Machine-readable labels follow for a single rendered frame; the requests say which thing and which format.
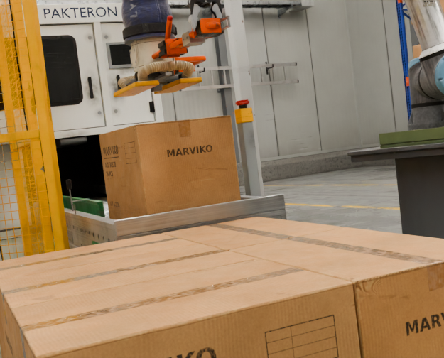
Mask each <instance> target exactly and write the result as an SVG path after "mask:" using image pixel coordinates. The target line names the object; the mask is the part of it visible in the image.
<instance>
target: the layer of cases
mask: <svg viewBox="0 0 444 358"><path fill-rule="evenodd" d="M0 358H444V239H439V238H432V237H422V236H415V235H409V234H397V233H391V232H380V231H374V230H368V229H356V228H350V227H338V226H332V225H326V224H315V223H308V222H297V221H290V220H284V219H273V218H267V217H250V218H246V219H238V220H234V221H229V222H221V223H217V224H209V225H205V226H200V227H193V228H188V229H180V230H176V231H172V232H164V233H161V234H152V235H147V236H142V237H135V238H130V239H123V240H119V241H114V242H106V243H102V244H94V245H89V246H82V247H77V248H73V249H66V250H61V251H53V252H49V253H44V254H36V255H32V256H25V257H20V258H15V259H8V260H3V261H0Z"/></svg>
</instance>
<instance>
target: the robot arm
mask: <svg viewBox="0 0 444 358"><path fill-rule="evenodd" d="M211 2H212V5H210V4H211ZM404 2H405V4H406V8H407V10H408V13H409V16H410V18H411V21H412V24H413V27H414V29H415V32H416V35H417V38H418V41H419V43H420V46H421V49H422V52H421V55H420V57H418V58H414V59H412V60H411V61H410V62H409V63H408V78H409V87H410V96H411V115H410V119H409V121H408V131H410V130H418V129H431V128H438V127H444V12H443V8H442V6H441V3H440V0H404ZM209 5H210V10H211V12H212V18H222V7H221V3H220V0H190V2H189V0H188V8H190V16H189V19H188V22H189V23H191V26H192V29H193V31H194V32H195V29H196V28H197V20H198V14H199V13H200V7H203V8H207V7H208V6H209Z"/></svg>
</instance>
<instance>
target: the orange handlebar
mask: <svg viewBox="0 0 444 358"><path fill-rule="evenodd" d="M205 27H206V28H208V29H210V28H219V27H220V23H219V22H216V21H213V22H207V23H206V24H205ZM173 41H174V42H173V43H171V44H170V45H169V48H170V49H174V48H181V49H182V48H188V47H189V46H185V47H184V46H183V40H182V37H181V38H176V39H174V40H173ZM159 52H160V51H158V52H156V53H154V54H153V55H152V58H153V59H156V58H158V57H159ZM176 60H177V61H178V60H179V61H180V60H181V61H182V60H183V61H188V62H190V63H192V64H193V65H194V66H195V65H197V64H200V63H202V62H204V61H206V57H205V56H190V57H177V58H175V61H176Z"/></svg>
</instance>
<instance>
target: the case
mask: <svg viewBox="0 0 444 358"><path fill-rule="evenodd" d="M99 142H100V148H101V154H102V164H103V170H104V180H105V186H106V191H107V202H108V208H109V218H110V219H115V220H117V219H126V218H130V217H138V216H144V215H152V214H156V213H162V212H170V211H174V210H183V209H188V208H192V207H201V206H205V205H214V204H219V203H223V202H232V201H237V200H241V196H240V190H239V179H238V172H237V161H236V154H235V148H234V137H233V130H232V119H231V116H230V115H228V116H214V117H207V118H199V119H186V120H178V121H165V122H157V123H150V124H137V125H133V126H129V127H126V128H123V129H118V130H115V131H110V132H108V133H105V134H100V135H99Z"/></svg>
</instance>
